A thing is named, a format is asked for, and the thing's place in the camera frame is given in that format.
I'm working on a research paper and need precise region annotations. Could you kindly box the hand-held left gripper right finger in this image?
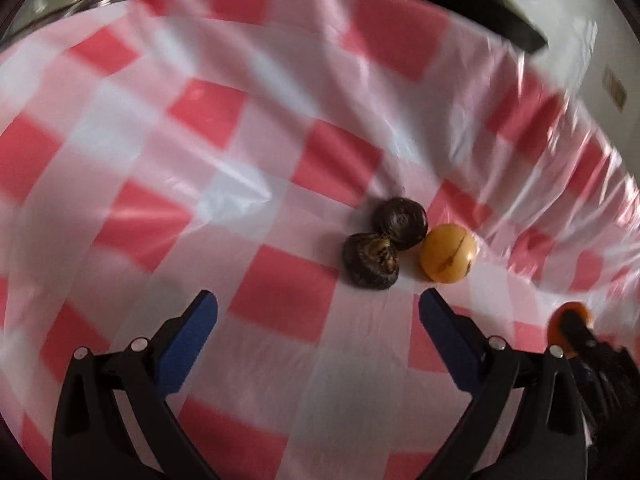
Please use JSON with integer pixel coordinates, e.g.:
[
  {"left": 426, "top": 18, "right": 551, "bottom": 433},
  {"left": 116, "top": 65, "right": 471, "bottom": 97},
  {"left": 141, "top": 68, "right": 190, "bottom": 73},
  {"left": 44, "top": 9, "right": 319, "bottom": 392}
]
[{"left": 419, "top": 288, "right": 588, "bottom": 480}]

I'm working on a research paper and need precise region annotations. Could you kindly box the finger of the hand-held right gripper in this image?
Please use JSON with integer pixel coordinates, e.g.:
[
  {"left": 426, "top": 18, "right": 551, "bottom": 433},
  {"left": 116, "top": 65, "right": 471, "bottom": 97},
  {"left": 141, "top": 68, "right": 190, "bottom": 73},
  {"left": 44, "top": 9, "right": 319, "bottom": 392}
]
[{"left": 557, "top": 310, "right": 608, "bottom": 357}]

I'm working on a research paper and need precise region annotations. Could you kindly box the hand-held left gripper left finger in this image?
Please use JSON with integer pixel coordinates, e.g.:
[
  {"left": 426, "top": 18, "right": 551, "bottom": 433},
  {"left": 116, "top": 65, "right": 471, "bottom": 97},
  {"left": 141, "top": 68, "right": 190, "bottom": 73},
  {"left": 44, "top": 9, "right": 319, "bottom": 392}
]
[{"left": 51, "top": 290, "right": 221, "bottom": 480}]

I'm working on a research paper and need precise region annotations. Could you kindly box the small orange fruit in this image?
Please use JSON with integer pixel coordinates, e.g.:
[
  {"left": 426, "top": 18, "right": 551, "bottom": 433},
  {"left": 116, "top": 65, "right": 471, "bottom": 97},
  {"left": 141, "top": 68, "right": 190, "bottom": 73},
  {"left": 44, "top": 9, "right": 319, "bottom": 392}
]
[{"left": 546, "top": 301, "right": 594, "bottom": 359}]

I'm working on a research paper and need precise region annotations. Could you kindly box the yellow round fruit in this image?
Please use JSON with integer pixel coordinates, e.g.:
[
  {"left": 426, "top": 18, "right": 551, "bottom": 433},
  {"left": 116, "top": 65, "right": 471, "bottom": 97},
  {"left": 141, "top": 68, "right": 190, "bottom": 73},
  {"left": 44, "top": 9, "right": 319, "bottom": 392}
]
[{"left": 419, "top": 223, "right": 477, "bottom": 284}]

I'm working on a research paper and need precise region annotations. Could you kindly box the dark wrinkled fruit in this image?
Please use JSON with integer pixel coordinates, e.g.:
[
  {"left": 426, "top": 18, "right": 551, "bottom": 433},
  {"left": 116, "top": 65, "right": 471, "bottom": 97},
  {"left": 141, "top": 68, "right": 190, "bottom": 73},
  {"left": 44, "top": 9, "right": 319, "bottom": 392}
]
[
  {"left": 342, "top": 232, "right": 400, "bottom": 291},
  {"left": 372, "top": 197, "right": 429, "bottom": 252}
]

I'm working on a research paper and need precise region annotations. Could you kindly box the red white checked tablecloth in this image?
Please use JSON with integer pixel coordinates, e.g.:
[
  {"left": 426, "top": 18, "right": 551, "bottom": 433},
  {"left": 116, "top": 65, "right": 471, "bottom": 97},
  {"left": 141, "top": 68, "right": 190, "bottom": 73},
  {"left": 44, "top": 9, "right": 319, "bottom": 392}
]
[{"left": 0, "top": 0, "right": 640, "bottom": 480}]

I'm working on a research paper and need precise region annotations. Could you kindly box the beige wall socket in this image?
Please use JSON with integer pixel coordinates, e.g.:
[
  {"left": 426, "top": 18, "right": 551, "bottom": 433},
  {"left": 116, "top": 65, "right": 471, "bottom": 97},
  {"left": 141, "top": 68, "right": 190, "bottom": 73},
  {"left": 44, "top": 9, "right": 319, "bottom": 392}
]
[{"left": 602, "top": 67, "right": 629, "bottom": 111}]

